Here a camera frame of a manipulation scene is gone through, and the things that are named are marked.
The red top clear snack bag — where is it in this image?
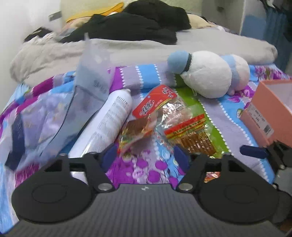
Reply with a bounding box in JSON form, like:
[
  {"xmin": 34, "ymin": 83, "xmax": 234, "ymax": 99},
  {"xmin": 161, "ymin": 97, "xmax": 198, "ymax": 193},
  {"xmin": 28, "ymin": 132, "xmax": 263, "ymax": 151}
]
[{"xmin": 132, "ymin": 85, "xmax": 216, "ymax": 156}]

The red brown snack packet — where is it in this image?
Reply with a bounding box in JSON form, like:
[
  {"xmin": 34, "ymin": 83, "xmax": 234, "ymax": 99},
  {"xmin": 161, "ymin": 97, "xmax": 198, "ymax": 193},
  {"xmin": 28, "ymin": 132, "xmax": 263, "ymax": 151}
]
[{"xmin": 117, "ymin": 115, "xmax": 157, "ymax": 157}]

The white spray can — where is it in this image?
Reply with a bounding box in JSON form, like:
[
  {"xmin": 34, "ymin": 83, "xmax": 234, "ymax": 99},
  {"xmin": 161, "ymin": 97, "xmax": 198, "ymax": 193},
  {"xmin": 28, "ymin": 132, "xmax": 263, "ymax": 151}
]
[{"xmin": 68, "ymin": 88, "xmax": 133, "ymax": 185}]

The pink cardboard box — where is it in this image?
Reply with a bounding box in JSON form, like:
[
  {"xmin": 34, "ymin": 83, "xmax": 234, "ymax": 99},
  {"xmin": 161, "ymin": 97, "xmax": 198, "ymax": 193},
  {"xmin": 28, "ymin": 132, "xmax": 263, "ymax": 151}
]
[{"xmin": 240, "ymin": 80, "xmax": 292, "ymax": 147}]

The floral purple bedsheet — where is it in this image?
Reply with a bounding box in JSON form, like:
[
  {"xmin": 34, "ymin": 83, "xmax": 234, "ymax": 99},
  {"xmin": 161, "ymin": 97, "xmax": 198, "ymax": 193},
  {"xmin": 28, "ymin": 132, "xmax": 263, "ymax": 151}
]
[{"xmin": 0, "ymin": 63, "xmax": 292, "ymax": 228}]

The clear plastic zip bag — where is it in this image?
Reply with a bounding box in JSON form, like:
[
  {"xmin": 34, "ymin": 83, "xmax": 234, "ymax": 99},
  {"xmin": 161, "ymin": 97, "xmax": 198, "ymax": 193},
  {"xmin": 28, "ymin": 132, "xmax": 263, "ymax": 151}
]
[{"xmin": 1, "ymin": 36, "xmax": 114, "ymax": 171}]

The white blue plush toy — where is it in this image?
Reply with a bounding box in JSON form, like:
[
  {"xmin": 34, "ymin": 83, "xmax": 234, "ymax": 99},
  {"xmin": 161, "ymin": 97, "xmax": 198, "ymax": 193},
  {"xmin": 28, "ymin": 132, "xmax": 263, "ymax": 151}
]
[{"xmin": 167, "ymin": 51, "xmax": 250, "ymax": 99}]

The blue panel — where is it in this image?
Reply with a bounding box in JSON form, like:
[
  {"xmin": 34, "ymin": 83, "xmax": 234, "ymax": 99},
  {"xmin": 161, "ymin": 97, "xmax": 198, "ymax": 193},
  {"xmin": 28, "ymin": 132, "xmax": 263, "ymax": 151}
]
[{"xmin": 241, "ymin": 15, "xmax": 266, "ymax": 40}]

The blue curtain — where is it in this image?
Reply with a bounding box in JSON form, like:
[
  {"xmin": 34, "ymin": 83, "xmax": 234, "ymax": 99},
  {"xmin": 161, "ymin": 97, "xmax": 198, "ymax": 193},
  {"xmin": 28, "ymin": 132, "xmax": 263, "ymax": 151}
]
[{"xmin": 264, "ymin": 8, "xmax": 291, "ymax": 71}]

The white clothes pile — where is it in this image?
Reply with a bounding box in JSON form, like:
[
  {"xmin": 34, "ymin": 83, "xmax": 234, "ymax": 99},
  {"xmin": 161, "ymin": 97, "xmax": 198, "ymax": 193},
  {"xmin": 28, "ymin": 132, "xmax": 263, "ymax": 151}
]
[{"xmin": 23, "ymin": 27, "xmax": 56, "ymax": 44}]

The beige pillow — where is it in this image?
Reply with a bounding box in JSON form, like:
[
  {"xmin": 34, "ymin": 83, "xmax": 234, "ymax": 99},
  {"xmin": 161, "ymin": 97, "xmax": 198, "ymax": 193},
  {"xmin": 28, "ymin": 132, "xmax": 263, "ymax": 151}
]
[{"xmin": 187, "ymin": 14, "xmax": 215, "ymax": 29}]

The black clothing pile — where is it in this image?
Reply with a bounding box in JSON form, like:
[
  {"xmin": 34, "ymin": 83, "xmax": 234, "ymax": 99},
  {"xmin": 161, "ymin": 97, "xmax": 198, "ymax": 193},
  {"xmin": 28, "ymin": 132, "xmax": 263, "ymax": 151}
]
[{"xmin": 60, "ymin": 1, "xmax": 191, "ymax": 45}]

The yellow cloth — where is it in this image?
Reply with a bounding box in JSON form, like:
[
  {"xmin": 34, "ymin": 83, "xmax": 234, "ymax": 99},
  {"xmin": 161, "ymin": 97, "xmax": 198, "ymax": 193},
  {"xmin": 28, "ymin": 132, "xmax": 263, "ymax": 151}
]
[{"xmin": 65, "ymin": 2, "xmax": 124, "ymax": 23}]

